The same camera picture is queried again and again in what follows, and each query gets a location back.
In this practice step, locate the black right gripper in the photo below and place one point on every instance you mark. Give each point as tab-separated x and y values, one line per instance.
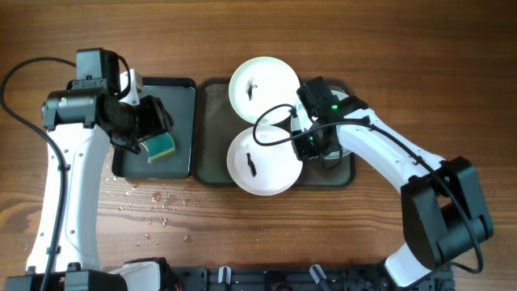
308	147

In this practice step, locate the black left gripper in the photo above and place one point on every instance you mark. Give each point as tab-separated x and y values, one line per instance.
151	117

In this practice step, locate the green yellow sponge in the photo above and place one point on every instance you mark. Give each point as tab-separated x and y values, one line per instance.
160	146

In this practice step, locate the white plate front stained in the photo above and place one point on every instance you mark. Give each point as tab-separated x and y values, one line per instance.
263	170

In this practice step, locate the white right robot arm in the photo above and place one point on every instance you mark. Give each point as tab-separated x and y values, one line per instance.
444	213

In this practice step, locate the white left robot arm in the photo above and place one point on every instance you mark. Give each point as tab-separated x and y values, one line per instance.
99	109

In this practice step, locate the small dark sponge tray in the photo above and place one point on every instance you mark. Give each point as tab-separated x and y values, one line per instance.
178	96

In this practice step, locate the large dark plate tray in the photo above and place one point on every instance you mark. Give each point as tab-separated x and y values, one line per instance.
217	124

